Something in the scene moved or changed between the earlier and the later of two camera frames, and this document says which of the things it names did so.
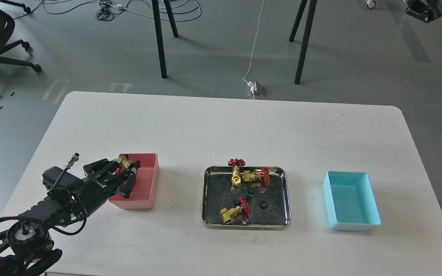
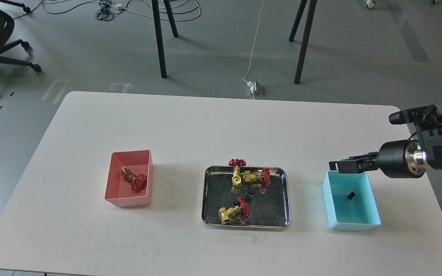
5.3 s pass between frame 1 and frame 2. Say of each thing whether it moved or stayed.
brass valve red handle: moved
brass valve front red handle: stayed
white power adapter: stayed
